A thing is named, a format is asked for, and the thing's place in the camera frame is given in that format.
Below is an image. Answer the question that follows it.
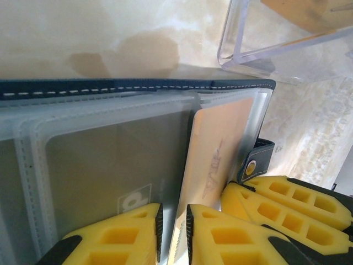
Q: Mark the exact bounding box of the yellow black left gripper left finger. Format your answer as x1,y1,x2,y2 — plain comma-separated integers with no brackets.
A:
35,203,165,265

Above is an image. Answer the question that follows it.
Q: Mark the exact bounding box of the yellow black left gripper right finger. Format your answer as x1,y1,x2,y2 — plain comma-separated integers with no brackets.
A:
185,203,314,265

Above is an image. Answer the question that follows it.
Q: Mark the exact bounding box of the dark grey card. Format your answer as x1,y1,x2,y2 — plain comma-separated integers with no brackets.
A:
44,117,194,265

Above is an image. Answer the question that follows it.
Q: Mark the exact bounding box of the gold VIP card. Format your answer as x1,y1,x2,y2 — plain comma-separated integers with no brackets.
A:
168,96,259,265

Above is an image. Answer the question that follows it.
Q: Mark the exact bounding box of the navy leather card holder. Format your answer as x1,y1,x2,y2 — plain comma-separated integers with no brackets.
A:
0,78,276,265

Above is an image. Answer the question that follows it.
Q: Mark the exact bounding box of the gold plastic card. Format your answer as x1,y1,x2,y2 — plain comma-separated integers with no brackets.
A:
260,0,353,35

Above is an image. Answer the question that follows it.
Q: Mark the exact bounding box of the clear acrylic box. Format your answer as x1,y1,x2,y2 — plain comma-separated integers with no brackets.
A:
217,0,353,85

